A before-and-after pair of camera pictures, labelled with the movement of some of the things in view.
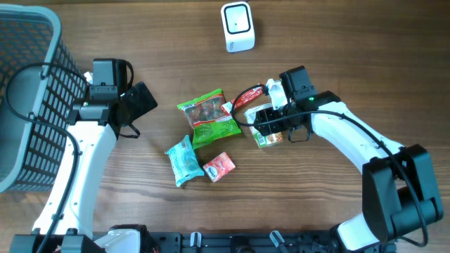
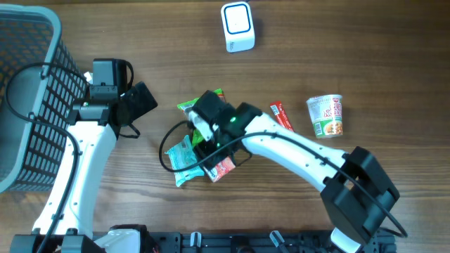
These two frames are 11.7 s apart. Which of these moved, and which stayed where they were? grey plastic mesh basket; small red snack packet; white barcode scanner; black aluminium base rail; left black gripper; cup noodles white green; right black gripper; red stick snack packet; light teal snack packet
Moved: right black gripper; red stick snack packet; cup noodles white green
Stayed: grey plastic mesh basket; black aluminium base rail; white barcode scanner; left black gripper; light teal snack packet; small red snack packet
